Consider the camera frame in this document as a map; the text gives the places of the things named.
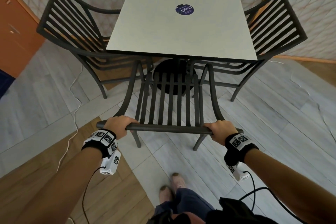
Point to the dark blue panel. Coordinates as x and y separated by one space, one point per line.
5 82

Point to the person's right hand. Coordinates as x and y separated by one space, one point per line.
223 132

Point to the orange wooden cabinet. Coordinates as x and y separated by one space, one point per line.
15 42

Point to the black round table base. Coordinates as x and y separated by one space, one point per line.
168 65

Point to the person's right shoe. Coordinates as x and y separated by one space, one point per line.
178 181

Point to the person's shoe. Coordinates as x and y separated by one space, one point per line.
166 193
178 181

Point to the wooden lattice fence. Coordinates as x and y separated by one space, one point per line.
315 8

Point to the person's left shoe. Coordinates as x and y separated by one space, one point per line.
166 193

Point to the person's blue trousers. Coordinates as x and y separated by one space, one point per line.
191 202

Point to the black waist bag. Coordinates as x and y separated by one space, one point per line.
236 213

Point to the white square table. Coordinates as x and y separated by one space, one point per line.
170 34

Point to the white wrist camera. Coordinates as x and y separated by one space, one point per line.
111 163
237 171

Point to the round purple sticker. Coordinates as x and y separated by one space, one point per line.
185 9

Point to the person's left hand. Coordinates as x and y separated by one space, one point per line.
118 126

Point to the person's left forearm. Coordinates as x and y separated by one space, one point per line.
57 189

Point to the black marker wristband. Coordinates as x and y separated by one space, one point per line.
101 139
240 147

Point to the black slatted metal chair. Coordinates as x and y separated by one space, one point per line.
76 46
293 12
168 127

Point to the person's right forearm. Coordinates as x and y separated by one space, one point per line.
294 187

